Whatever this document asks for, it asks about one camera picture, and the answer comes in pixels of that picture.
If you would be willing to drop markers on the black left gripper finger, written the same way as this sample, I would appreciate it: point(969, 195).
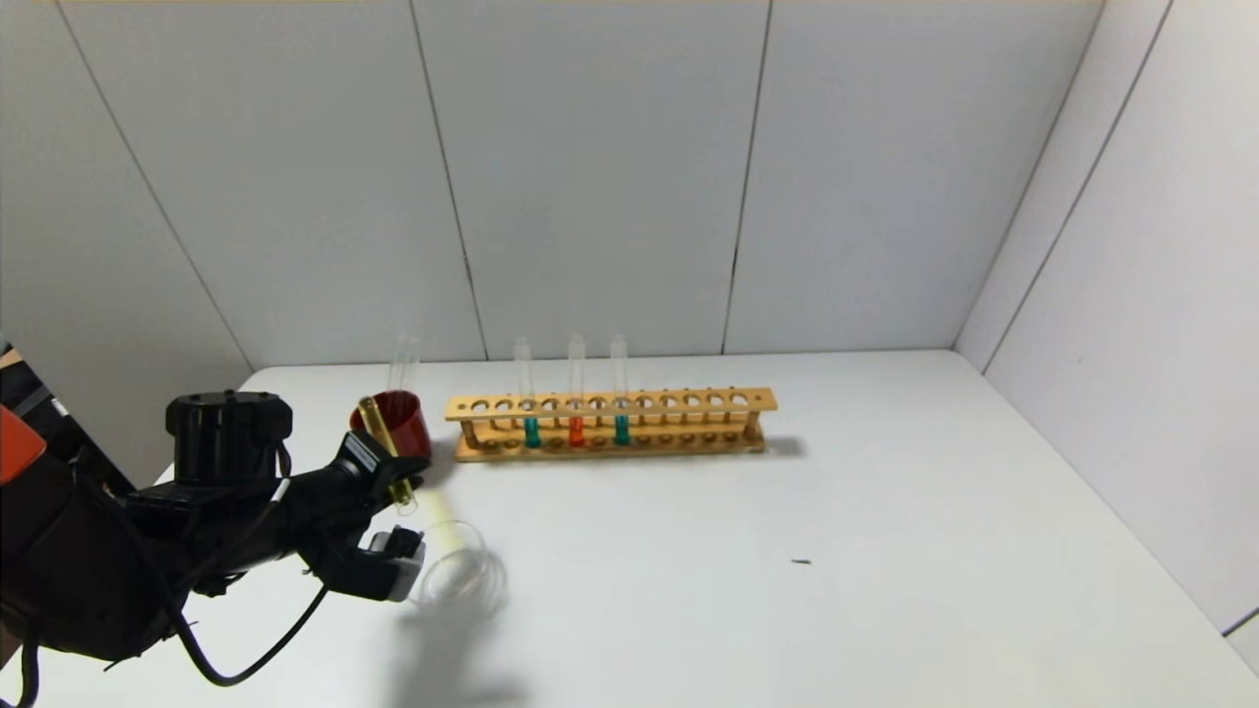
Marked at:
point(356, 452)
point(411, 484)

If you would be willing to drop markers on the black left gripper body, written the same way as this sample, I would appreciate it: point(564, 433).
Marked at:
point(363, 456)

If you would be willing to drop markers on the test tube with yellow pigment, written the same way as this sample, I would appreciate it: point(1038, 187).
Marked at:
point(386, 447)

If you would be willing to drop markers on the test tube with blue pigment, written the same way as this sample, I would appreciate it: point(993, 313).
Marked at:
point(532, 433)
point(622, 430)

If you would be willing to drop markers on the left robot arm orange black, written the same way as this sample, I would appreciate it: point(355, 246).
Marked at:
point(79, 570)

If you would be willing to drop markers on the empty glass test tube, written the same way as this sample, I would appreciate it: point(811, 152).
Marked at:
point(414, 364)
point(397, 364)

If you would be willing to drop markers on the test tube with orange pigment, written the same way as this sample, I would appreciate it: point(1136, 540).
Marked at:
point(576, 431)

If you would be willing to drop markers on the wooden test tube rack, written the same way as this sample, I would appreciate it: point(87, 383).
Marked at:
point(649, 401)

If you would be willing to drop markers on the dark red cup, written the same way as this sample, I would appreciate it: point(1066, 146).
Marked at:
point(405, 433)

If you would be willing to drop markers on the clear glass petri dish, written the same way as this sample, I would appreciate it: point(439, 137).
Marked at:
point(467, 582)

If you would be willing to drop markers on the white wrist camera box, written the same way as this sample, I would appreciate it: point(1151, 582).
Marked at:
point(398, 565)

